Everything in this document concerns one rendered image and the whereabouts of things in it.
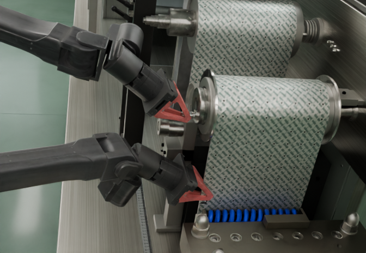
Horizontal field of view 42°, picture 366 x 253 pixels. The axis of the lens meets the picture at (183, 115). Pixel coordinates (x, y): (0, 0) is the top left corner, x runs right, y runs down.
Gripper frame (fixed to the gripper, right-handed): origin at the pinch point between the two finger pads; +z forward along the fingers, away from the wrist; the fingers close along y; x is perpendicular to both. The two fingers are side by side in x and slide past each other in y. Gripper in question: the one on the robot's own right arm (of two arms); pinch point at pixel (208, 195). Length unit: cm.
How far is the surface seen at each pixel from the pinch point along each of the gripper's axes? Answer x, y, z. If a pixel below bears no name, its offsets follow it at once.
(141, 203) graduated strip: -20.0, -17.6, -0.9
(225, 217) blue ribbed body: -1.0, 3.5, 4.5
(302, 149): 19.5, 0.3, 9.4
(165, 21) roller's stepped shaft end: 19.3, -29.6, -20.8
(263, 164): 12.4, 0.3, 4.9
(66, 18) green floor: -114, -414, 17
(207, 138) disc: 10.7, -1.0, -8.8
